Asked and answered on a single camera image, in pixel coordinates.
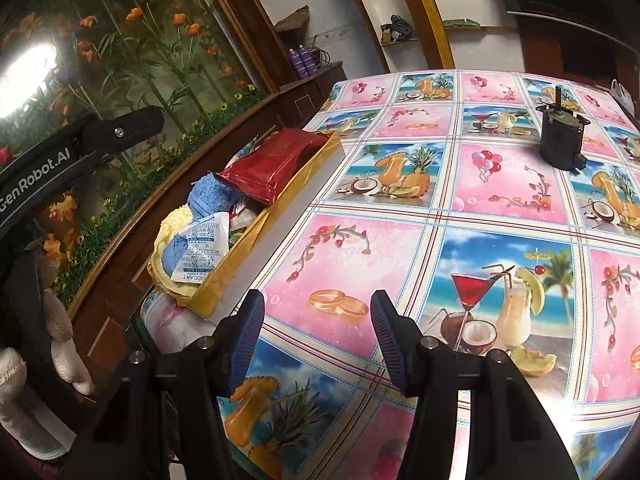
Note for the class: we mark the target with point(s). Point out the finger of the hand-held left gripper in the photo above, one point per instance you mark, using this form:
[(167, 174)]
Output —
[(122, 132)]

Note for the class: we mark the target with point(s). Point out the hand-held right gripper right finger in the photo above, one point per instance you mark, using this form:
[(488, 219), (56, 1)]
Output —
[(387, 345)]

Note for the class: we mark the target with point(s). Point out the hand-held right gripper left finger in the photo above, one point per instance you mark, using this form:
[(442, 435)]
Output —
[(247, 340)]

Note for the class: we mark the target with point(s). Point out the pale yellow towel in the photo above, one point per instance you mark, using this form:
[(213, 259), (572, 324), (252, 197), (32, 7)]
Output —
[(172, 220)]

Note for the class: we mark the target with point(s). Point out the white desiccant sachet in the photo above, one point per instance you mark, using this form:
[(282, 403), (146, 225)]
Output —
[(200, 247)]

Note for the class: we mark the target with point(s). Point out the dark red foil packet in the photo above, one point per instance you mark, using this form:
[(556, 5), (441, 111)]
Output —
[(272, 165)]

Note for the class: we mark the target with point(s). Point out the white box with gold tape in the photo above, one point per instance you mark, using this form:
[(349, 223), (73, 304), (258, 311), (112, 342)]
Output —
[(310, 180)]

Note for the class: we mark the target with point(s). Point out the person's left hand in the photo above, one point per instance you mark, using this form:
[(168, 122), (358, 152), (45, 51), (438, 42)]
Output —
[(70, 350)]

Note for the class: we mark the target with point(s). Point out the white packet in box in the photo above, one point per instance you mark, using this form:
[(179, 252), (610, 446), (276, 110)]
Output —
[(245, 220)]

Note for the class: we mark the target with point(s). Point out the printed fruit tablecloth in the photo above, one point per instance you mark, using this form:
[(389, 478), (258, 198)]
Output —
[(500, 240)]

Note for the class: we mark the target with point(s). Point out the purple spray can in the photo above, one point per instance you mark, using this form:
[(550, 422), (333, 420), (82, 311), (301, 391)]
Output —
[(304, 61), (292, 64)]

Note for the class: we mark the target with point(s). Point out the person in maroon top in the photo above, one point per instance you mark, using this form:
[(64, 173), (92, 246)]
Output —
[(25, 465)]

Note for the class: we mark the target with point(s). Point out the black motor device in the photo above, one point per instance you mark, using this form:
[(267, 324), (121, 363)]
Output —
[(560, 135)]

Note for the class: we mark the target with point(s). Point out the black item on shelf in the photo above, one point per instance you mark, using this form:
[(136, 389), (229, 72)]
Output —
[(397, 27)]

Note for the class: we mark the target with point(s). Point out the green item on shelf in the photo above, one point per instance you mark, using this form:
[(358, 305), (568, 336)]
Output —
[(460, 22)]

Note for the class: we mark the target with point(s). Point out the white plastic bag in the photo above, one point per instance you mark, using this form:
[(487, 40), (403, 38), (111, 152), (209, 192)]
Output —
[(622, 94)]

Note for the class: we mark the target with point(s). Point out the flower wall mural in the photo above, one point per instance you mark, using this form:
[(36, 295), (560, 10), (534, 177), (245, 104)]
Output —
[(125, 85)]

